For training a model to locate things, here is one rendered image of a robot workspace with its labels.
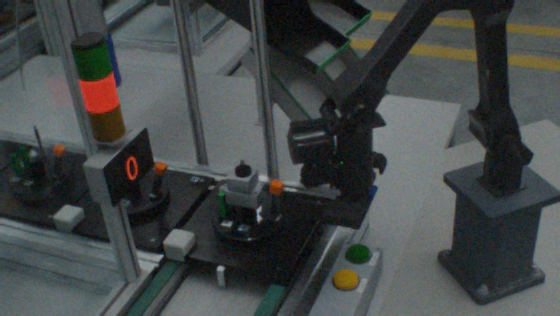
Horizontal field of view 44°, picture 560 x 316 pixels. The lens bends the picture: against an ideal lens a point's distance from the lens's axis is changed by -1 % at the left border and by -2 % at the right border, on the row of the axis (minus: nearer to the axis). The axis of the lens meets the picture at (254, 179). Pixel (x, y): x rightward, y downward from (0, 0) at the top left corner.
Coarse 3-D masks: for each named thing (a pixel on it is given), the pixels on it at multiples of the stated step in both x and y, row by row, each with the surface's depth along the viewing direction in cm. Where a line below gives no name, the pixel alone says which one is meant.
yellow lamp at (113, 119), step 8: (88, 112) 103; (112, 112) 103; (120, 112) 104; (96, 120) 103; (104, 120) 103; (112, 120) 103; (120, 120) 105; (96, 128) 104; (104, 128) 103; (112, 128) 104; (120, 128) 105; (96, 136) 105; (104, 136) 104; (112, 136) 104; (120, 136) 105
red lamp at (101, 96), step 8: (112, 72) 102; (80, 80) 100; (104, 80) 100; (112, 80) 101; (88, 88) 100; (96, 88) 100; (104, 88) 100; (112, 88) 101; (88, 96) 101; (96, 96) 100; (104, 96) 101; (112, 96) 102; (88, 104) 102; (96, 104) 101; (104, 104) 101; (112, 104) 102; (96, 112) 102; (104, 112) 102
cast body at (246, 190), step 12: (240, 168) 126; (252, 168) 127; (228, 180) 126; (240, 180) 124; (252, 180) 125; (228, 192) 127; (240, 192) 126; (252, 192) 126; (264, 192) 128; (240, 204) 128; (252, 204) 126
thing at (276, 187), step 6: (276, 180) 125; (264, 186) 126; (270, 186) 124; (276, 186) 124; (282, 186) 124; (270, 192) 125; (276, 192) 124; (276, 198) 125; (276, 204) 126; (276, 210) 127; (270, 216) 128; (276, 216) 128
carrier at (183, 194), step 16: (144, 176) 146; (176, 176) 148; (192, 176) 147; (208, 176) 147; (144, 192) 141; (160, 192) 139; (176, 192) 143; (192, 192) 143; (128, 208) 136; (144, 208) 136; (160, 208) 138; (176, 208) 139; (192, 208) 140; (144, 224) 135; (160, 224) 135; (176, 224) 135; (144, 240) 131; (160, 240) 131
